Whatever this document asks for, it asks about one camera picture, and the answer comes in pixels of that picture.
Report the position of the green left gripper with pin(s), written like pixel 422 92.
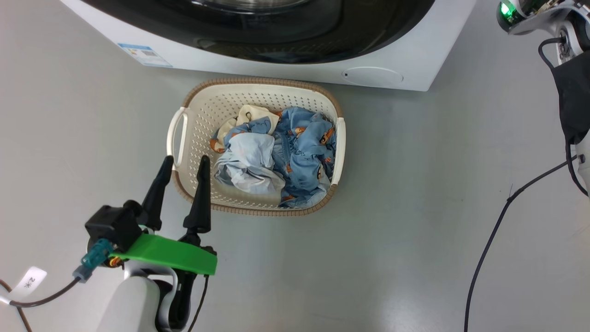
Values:
pixel 170 253

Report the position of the pale blue white garment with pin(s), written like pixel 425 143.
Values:
pixel 251 161

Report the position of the cream and blue garment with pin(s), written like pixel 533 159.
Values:
pixel 251 117

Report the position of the blue fox print garment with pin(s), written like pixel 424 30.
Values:
pixel 304 157

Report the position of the black glass washing machine door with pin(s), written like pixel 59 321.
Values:
pixel 276 41

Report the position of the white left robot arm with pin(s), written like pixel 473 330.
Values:
pixel 129 299

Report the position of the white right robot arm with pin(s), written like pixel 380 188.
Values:
pixel 569 18

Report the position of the cream perforated laundry basket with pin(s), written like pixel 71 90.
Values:
pixel 212 106

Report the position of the white front-loading washing machine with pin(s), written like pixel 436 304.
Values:
pixel 415 55

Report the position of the blue energy label sticker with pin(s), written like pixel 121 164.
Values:
pixel 145 55

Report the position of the round drain filter cover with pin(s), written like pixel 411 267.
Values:
pixel 372 76

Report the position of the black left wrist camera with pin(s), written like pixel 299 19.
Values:
pixel 113 226

